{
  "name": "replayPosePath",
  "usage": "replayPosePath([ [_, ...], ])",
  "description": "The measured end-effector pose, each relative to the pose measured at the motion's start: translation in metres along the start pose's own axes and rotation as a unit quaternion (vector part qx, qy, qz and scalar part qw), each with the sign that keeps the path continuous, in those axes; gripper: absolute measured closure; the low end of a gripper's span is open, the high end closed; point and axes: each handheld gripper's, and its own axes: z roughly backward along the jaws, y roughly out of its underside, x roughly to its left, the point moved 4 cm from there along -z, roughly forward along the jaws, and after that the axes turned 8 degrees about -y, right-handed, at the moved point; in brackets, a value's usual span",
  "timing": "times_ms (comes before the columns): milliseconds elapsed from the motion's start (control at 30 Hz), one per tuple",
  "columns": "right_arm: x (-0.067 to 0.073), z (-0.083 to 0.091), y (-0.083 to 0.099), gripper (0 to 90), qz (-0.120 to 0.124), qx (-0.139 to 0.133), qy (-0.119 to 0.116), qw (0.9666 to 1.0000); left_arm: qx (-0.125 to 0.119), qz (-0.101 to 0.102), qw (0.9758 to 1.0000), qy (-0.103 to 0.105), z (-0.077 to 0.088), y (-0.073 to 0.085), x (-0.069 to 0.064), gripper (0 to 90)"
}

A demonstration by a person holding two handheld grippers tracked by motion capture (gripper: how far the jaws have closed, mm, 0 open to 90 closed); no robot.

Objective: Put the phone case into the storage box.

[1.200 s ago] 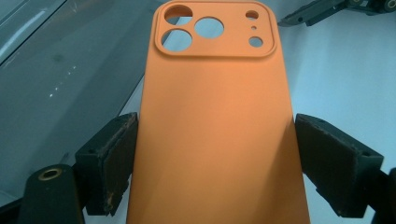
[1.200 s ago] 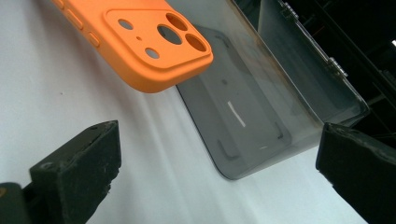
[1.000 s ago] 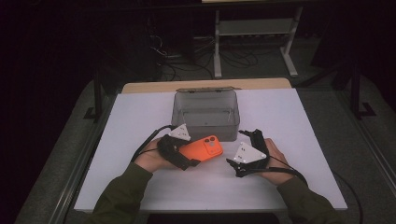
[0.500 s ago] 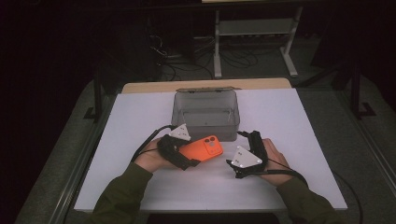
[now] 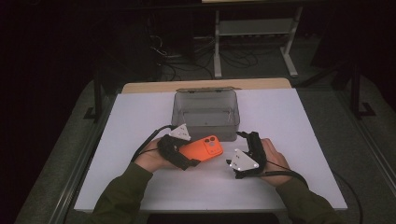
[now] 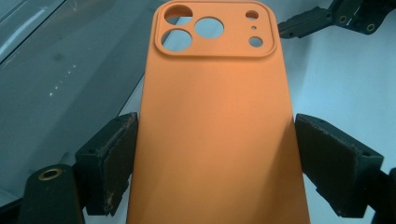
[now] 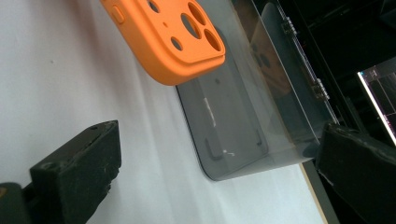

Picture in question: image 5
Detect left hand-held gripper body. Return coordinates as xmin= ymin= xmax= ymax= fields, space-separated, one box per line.
xmin=157 ymin=123 xmax=191 ymax=171

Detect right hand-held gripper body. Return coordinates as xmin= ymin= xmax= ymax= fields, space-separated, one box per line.
xmin=226 ymin=132 xmax=268 ymax=175

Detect orange phone case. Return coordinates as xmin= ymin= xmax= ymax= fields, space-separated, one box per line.
xmin=178 ymin=134 xmax=224 ymax=162

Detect grey transparent storage box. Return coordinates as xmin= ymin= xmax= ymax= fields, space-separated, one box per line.
xmin=170 ymin=86 xmax=242 ymax=143

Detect person's left hand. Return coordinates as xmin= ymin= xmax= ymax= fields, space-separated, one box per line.
xmin=134 ymin=138 xmax=181 ymax=174

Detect person's right hand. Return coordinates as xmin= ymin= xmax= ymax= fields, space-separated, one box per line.
xmin=261 ymin=138 xmax=292 ymax=188

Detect wooden table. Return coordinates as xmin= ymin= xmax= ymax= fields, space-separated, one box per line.
xmin=120 ymin=77 xmax=292 ymax=94

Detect black metal stand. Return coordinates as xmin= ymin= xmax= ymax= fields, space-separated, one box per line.
xmin=82 ymin=60 xmax=105 ymax=123
xmin=349 ymin=60 xmax=377 ymax=119

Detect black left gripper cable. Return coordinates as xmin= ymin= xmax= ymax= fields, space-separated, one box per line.
xmin=131 ymin=124 xmax=174 ymax=162

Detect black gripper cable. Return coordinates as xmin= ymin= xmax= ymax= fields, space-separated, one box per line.
xmin=248 ymin=160 xmax=364 ymax=224
xmin=131 ymin=124 xmax=174 ymax=162

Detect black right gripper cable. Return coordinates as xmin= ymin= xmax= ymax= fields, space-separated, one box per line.
xmin=248 ymin=160 xmax=364 ymax=224

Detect bundle of floor cables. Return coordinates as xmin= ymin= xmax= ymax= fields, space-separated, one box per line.
xmin=148 ymin=33 xmax=260 ymax=82

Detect aluminium rail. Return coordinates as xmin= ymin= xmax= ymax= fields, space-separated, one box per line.
xmin=337 ymin=88 xmax=396 ymax=190
xmin=48 ymin=91 xmax=120 ymax=224

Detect white metal desk frame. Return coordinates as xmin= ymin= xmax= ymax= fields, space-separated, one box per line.
xmin=213 ymin=6 xmax=304 ymax=78

